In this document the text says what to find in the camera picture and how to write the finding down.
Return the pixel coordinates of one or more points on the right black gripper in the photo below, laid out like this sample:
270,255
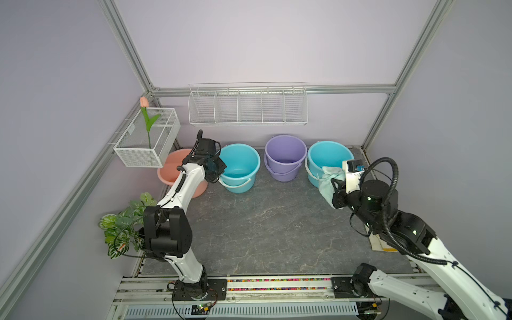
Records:
340,194

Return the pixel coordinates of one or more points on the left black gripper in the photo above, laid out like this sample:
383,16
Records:
222,167

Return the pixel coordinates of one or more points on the teal plastic bucket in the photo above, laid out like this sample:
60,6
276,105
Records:
243,162
325,154

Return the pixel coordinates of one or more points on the light green microfiber cloth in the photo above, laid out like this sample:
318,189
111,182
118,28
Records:
326,187

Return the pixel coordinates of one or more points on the purple plastic bucket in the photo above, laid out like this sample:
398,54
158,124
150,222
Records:
284,156

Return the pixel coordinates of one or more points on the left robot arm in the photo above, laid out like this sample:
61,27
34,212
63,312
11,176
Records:
167,233

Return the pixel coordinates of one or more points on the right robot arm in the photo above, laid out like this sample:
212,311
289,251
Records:
462,296

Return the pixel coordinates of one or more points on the pink plastic bucket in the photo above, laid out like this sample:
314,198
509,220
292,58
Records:
169,173

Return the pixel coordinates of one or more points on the yellow white work gloves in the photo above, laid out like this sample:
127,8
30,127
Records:
377,244

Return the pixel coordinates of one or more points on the artificial pink tulip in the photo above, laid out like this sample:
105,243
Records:
149,120

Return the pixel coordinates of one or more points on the potted green leafy plant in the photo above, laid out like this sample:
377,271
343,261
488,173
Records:
121,230

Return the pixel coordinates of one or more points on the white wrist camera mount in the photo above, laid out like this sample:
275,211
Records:
353,170

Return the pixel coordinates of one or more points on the long white wire shelf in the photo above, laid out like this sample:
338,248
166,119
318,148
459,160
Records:
256,103

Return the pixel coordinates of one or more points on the white wire basket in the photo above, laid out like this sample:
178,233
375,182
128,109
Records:
132,147

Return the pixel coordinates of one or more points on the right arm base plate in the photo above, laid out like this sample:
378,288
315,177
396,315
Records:
348,287

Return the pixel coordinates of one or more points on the rail with coloured beads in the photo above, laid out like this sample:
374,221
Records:
237,288

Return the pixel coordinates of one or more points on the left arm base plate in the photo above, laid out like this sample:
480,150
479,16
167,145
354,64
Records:
210,290

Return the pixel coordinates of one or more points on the white slotted cable duct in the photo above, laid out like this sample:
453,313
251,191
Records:
243,310

